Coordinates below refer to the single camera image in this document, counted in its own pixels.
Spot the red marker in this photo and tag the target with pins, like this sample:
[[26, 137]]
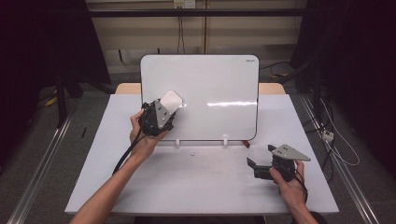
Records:
[[246, 143]]

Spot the white whiteboard support clip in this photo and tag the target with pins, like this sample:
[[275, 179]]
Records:
[[177, 142], [225, 140]]

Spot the person's right hand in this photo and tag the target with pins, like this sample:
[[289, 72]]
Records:
[[289, 189]]

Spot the black horizontal bar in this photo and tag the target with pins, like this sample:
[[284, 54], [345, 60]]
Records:
[[199, 12]]

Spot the white power strip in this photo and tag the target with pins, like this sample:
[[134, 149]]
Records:
[[328, 135]]

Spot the white wall socket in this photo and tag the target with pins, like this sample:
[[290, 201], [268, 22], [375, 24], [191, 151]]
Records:
[[184, 3]]

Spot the white whiteboard eraser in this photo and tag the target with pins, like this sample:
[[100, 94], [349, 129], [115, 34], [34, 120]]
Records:
[[171, 101]]

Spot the black metal stand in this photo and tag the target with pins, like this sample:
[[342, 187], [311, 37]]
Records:
[[62, 93]]

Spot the white whiteboard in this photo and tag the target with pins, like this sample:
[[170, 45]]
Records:
[[214, 93]]

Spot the small black stick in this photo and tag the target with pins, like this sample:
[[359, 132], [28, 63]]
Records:
[[83, 132]]

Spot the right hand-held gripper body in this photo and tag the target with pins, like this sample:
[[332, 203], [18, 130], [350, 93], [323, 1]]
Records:
[[285, 161]]

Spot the aluminium floor rail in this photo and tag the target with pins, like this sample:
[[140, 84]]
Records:
[[40, 168], [342, 168]]

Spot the person's left hand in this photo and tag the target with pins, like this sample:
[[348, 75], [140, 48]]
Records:
[[143, 143]]

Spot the light wooden table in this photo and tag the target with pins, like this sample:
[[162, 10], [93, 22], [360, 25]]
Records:
[[127, 88]]

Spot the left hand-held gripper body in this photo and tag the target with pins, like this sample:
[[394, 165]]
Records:
[[155, 118]]

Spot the dark curtain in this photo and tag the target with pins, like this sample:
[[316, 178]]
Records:
[[40, 56], [361, 62]]

